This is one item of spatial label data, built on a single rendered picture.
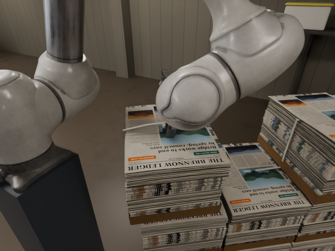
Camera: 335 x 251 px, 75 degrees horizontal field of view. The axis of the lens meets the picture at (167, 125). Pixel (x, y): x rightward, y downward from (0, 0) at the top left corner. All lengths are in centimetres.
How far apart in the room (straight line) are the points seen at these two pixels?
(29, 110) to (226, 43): 49
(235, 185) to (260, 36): 61
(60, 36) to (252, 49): 50
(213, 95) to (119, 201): 166
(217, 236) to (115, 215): 111
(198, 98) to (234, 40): 13
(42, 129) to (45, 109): 6
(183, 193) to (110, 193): 136
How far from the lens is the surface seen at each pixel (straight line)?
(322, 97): 114
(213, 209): 75
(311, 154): 88
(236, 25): 39
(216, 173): 62
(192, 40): 387
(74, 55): 72
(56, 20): 68
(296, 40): 44
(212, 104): 31
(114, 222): 180
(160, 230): 78
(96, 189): 204
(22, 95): 64
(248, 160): 101
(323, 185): 88
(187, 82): 31
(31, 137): 67
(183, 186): 64
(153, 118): 78
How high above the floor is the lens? 144
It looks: 31 degrees down
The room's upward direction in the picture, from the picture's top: straight up
